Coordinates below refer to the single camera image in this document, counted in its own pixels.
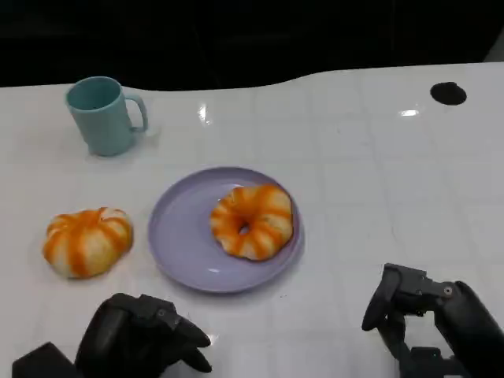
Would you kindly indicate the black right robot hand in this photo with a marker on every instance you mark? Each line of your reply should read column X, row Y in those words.
column 468, row 327

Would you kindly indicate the lilac plate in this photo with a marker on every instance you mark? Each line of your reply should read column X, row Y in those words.
column 181, row 236

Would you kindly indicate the pale green mug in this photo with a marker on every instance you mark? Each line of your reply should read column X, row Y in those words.
column 103, row 126

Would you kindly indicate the black round table grommet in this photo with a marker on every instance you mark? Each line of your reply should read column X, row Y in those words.
column 448, row 93

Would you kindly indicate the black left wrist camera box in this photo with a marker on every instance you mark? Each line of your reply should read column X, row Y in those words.
column 41, row 364

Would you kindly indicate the orange and white bread roll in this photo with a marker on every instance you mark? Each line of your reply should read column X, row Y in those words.
column 88, row 244
column 267, row 224

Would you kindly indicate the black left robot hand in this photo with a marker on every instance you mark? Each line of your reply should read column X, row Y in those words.
column 122, row 338

